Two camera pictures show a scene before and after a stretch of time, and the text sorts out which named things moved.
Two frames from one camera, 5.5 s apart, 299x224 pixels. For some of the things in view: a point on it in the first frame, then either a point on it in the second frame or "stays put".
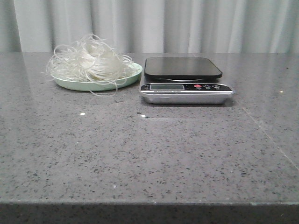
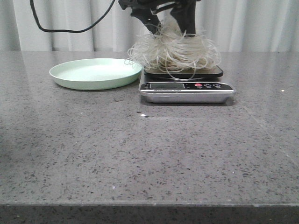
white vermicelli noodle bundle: (91, 61) → (168, 48)
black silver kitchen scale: (186, 80) stays put
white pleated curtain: (152, 26) stays put
